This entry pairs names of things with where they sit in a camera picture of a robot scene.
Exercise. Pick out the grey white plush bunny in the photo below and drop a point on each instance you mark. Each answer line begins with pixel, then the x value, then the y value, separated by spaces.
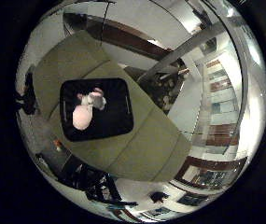
pixel 95 99

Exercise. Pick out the pink round plush toy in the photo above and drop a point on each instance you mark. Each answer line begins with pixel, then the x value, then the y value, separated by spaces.
pixel 82 116

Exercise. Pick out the black mesh basket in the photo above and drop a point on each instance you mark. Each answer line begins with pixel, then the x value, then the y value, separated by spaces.
pixel 114 118

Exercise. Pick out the brown wooden framed window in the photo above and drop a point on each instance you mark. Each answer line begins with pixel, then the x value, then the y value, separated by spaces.
pixel 188 163

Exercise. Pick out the dark brown wooden ledge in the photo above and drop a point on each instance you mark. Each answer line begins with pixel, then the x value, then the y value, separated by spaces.
pixel 123 35

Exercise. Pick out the black chair with teal stripes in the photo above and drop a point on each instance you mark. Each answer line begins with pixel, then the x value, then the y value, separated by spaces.
pixel 92 182

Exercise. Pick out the small orange white object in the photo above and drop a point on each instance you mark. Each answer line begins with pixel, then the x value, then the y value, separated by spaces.
pixel 58 144

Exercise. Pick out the grey metal beam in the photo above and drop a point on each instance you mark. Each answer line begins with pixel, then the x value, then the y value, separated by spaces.
pixel 185 46

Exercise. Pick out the small black stool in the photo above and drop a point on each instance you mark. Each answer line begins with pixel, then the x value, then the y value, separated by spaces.
pixel 158 196

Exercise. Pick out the black tripod stand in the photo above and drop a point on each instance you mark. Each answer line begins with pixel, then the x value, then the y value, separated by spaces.
pixel 28 93

